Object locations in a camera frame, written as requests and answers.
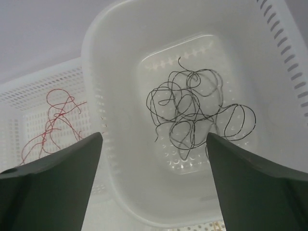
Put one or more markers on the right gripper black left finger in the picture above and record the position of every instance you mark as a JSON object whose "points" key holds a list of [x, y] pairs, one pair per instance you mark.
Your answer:
{"points": [[51, 193]]}

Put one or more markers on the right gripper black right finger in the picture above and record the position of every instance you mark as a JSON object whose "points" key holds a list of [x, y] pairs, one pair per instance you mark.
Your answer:
{"points": [[254, 193]]}

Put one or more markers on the white perforated basket middle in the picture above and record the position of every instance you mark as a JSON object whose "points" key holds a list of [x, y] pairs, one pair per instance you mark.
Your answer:
{"points": [[42, 113]]}

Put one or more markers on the white solid plastic tub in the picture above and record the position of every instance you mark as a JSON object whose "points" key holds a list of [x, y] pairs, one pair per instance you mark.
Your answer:
{"points": [[161, 74]]}

